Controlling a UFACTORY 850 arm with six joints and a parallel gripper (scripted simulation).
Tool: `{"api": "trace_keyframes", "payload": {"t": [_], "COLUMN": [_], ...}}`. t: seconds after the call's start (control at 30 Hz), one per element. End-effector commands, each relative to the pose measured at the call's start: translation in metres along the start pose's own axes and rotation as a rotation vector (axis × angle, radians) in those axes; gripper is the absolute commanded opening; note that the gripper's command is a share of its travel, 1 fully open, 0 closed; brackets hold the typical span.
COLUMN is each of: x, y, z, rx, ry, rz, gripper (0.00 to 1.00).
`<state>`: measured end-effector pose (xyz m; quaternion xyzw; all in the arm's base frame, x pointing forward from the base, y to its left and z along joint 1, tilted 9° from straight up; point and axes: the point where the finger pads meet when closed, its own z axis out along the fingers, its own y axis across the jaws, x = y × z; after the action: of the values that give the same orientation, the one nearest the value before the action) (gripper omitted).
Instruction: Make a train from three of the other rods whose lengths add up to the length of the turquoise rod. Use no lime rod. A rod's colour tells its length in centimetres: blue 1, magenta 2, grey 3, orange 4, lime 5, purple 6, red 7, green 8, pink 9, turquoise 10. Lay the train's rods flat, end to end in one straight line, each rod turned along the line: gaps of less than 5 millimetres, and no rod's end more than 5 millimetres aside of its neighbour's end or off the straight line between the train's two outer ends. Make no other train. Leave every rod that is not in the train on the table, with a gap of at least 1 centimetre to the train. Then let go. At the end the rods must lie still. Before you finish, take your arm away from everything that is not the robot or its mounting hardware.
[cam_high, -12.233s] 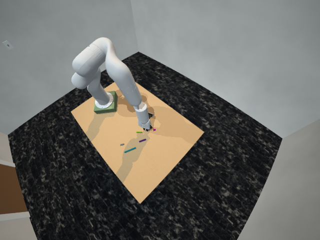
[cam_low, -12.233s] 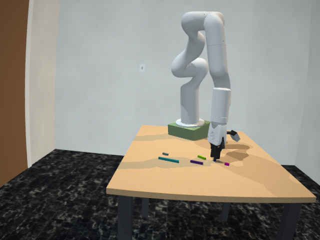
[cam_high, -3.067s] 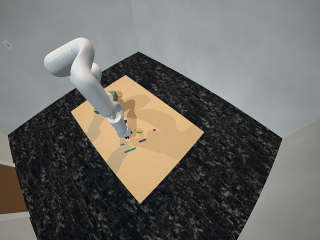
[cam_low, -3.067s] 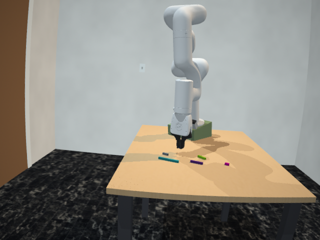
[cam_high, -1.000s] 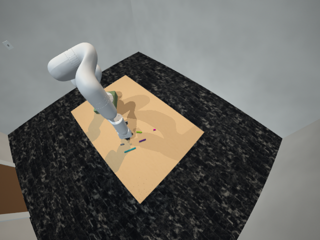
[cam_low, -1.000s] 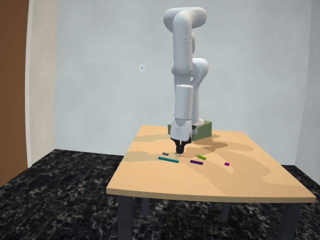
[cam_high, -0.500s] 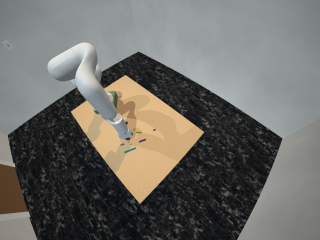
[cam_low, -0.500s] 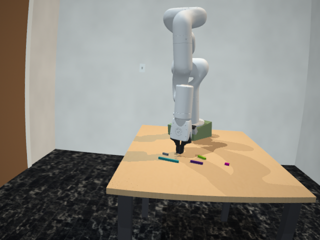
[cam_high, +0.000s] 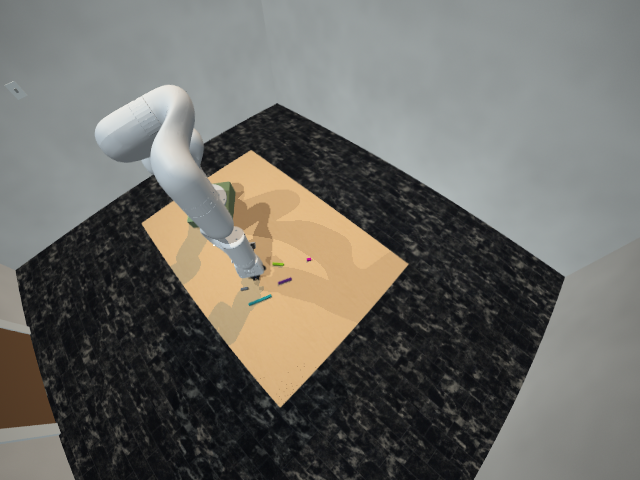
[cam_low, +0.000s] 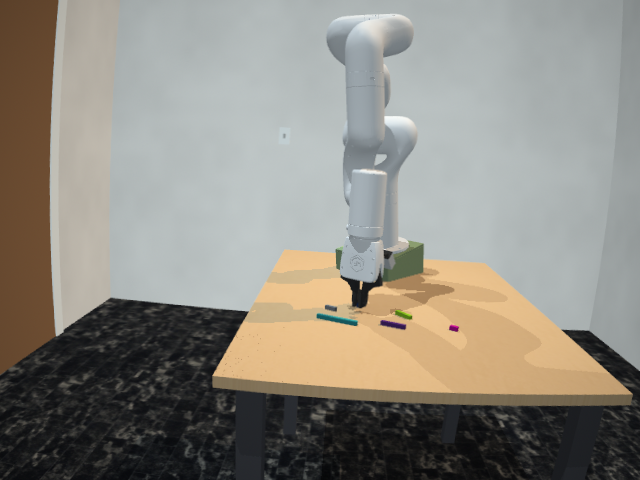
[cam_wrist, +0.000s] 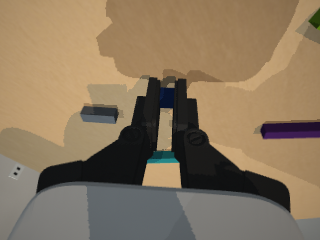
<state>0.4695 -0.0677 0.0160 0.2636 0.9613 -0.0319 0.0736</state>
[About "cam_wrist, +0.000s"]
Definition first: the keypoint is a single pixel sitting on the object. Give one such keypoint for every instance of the lime green rod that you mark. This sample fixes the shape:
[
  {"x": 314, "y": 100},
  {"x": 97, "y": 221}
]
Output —
[{"x": 315, "y": 20}]

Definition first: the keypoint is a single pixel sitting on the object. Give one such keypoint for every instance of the grey rod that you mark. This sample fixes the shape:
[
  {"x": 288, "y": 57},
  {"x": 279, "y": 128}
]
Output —
[{"x": 99, "y": 114}]

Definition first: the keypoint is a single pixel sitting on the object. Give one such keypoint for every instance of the turquoise rod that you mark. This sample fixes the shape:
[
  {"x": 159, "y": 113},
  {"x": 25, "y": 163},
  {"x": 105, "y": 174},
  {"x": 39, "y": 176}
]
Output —
[{"x": 162, "y": 157}]

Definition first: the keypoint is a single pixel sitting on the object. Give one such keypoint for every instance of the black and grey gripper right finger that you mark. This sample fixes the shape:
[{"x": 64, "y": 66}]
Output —
[{"x": 204, "y": 167}]

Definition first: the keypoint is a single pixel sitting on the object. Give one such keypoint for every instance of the small blue block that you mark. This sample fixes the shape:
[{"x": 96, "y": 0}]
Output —
[{"x": 166, "y": 97}]

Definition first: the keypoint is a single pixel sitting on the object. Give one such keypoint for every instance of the purple rod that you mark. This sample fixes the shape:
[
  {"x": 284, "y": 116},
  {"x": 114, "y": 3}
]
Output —
[{"x": 290, "y": 130}]

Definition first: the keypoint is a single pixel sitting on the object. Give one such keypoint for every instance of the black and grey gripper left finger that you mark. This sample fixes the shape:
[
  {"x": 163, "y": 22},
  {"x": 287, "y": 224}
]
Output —
[{"x": 123, "y": 161}]

